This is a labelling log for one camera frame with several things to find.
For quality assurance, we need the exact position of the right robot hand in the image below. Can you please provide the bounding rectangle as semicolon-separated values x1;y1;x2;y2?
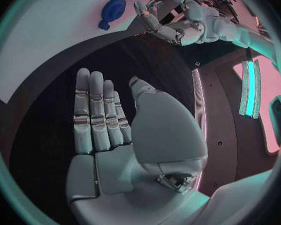
64;67;212;225

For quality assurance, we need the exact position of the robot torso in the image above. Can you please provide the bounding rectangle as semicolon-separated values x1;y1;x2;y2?
191;47;281;197

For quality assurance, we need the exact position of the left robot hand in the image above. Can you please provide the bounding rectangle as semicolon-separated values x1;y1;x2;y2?
133;0;208;46

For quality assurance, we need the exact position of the white task board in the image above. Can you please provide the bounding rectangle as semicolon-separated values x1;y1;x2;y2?
0;0;156;105

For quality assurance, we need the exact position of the blue gear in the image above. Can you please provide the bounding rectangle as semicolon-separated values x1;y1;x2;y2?
101;0;128;22

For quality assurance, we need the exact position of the glowing light bar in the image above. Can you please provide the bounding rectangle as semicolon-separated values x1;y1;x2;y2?
238;59;262;120

